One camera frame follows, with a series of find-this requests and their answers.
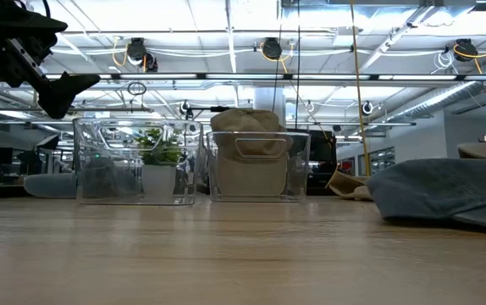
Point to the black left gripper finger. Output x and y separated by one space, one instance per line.
6 19
65 95

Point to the grey rounded object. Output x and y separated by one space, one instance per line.
50 186

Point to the grey cap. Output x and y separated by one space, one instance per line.
437 186

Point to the green plant in white pot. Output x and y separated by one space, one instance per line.
158 182

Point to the long ceiling light strip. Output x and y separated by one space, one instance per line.
162 76

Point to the silver ventilation duct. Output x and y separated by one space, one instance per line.
450 97

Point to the small black ceiling reel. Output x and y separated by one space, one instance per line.
367 108
185 108

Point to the clear plastic bin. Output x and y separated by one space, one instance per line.
99 186
302 186

